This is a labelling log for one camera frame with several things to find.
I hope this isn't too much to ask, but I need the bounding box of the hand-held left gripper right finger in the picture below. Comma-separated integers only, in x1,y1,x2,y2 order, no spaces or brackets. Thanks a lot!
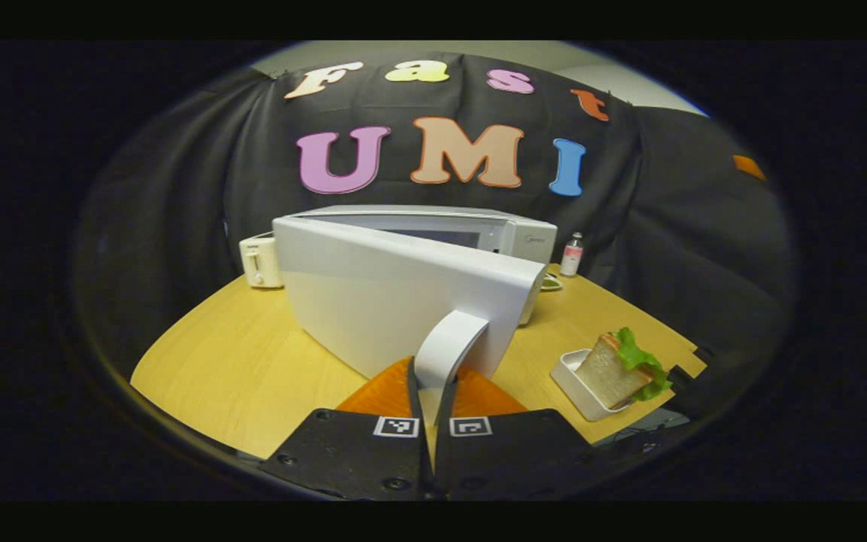
433,365,615,501

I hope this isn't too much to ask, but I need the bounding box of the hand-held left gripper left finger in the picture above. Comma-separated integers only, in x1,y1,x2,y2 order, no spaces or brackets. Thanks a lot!
259,356,434,501

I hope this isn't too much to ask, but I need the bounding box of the lettuce sandwich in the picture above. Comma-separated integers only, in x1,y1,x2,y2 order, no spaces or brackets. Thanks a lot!
574,327,674,410

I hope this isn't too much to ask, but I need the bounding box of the white microwave oven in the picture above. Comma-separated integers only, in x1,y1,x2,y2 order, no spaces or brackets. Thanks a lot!
272,205,558,407

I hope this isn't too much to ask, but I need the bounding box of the white rectangular tray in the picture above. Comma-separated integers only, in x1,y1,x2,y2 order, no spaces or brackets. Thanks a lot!
550,349,634,422

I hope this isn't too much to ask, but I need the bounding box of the small pink label bottle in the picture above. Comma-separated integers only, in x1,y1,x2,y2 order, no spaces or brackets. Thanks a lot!
560,232,585,277

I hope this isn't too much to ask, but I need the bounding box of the white toaster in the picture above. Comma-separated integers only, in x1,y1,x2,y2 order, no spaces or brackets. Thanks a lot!
239,233,284,288

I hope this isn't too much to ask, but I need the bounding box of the small orange patch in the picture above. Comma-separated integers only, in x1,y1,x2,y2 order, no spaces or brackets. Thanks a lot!
733,154,768,181

